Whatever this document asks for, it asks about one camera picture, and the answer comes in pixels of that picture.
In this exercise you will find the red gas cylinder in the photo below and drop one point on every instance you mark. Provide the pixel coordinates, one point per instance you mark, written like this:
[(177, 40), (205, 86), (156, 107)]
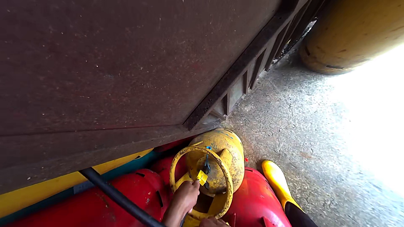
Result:
[(165, 167), (173, 145), (135, 189), (257, 195)]

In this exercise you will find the person's left fingers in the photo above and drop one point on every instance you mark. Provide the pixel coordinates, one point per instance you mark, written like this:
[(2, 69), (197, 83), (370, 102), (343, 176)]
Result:
[(195, 186)]

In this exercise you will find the brown metal panel structure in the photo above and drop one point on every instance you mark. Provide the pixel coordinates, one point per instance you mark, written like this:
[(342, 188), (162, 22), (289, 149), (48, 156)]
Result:
[(110, 69)]

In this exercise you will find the yellow plastic seal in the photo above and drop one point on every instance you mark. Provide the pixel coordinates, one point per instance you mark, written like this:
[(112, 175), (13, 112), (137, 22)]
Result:
[(202, 177)]

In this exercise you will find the person's right hand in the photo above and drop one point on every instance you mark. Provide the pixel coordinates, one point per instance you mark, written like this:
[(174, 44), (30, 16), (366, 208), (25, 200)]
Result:
[(212, 222)]

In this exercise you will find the large yellow gas cylinder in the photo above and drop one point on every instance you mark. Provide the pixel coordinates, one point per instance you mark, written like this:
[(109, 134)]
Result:
[(353, 31)]

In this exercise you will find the person's left forearm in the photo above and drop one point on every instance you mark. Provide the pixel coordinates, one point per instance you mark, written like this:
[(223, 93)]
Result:
[(174, 217)]

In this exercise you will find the person's legs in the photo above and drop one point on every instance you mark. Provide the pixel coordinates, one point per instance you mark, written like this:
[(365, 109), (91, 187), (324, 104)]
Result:
[(277, 179)]

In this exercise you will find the teal gas cylinder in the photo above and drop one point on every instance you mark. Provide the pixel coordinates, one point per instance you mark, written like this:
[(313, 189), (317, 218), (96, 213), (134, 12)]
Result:
[(123, 167)]

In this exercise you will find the person's left hand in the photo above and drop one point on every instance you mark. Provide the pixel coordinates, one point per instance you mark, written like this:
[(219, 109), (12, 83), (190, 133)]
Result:
[(185, 195)]

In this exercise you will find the black pole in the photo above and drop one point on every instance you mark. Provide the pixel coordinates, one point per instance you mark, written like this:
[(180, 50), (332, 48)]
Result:
[(118, 198)]

